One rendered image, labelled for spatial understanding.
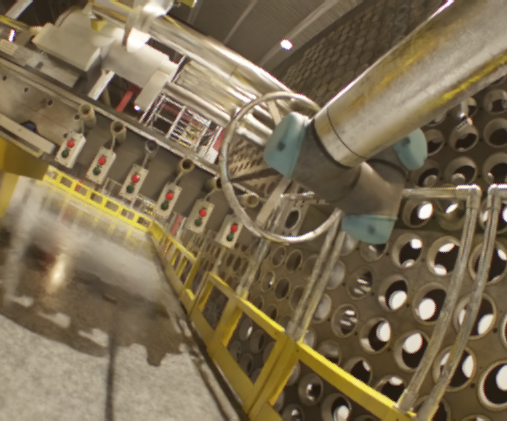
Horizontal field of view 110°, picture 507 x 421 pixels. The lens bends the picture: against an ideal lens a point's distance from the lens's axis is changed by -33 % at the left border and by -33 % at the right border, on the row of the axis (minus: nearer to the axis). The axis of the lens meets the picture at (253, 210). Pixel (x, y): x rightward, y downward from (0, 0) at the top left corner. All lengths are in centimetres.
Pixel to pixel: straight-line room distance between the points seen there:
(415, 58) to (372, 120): 7
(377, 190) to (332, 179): 7
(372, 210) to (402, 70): 20
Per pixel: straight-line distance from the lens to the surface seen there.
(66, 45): 157
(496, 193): 79
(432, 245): 173
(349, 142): 27
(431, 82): 23
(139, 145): 133
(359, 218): 36
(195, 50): 136
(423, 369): 73
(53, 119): 145
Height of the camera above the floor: 62
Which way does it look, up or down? 10 degrees up
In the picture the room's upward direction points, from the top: 24 degrees clockwise
